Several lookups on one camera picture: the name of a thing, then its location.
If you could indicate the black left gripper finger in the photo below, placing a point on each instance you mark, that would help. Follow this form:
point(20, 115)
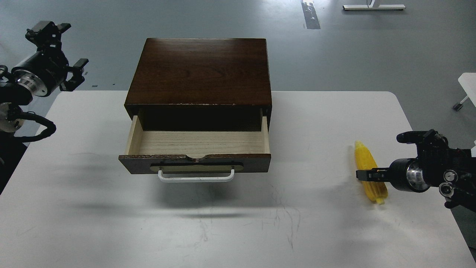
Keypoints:
point(77, 79)
point(46, 35)

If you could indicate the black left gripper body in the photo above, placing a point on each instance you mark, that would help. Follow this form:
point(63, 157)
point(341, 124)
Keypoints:
point(40, 74)

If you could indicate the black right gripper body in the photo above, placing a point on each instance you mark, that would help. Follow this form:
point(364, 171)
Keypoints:
point(407, 175)

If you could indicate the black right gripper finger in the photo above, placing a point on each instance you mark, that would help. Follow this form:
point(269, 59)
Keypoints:
point(373, 175)
point(412, 137)

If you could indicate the yellow corn cob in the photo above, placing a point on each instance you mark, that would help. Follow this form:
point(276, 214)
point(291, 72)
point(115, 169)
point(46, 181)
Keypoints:
point(375, 191)

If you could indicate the wooden drawer with white handle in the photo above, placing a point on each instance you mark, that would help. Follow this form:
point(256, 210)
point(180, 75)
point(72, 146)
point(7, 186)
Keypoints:
point(196, 156)

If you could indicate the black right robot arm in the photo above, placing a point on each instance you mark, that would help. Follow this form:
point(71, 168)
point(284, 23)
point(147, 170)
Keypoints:
point(451, 170)

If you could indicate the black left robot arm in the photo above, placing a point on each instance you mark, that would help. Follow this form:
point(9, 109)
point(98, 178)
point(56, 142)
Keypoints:
point(13, 117)

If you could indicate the white furniture at right edge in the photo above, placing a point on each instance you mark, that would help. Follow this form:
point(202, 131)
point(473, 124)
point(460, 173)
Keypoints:
point(468, 83)

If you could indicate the dark wooden cabinet box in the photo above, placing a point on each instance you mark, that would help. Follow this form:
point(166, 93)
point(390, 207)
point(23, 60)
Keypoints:
point(201, 84)

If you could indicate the white table leg base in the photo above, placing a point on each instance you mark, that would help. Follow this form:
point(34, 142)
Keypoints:
point(374, 5)

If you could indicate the dark floor tape strip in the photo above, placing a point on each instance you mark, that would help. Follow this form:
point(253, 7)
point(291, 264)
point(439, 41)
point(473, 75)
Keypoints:
point(310, 15)

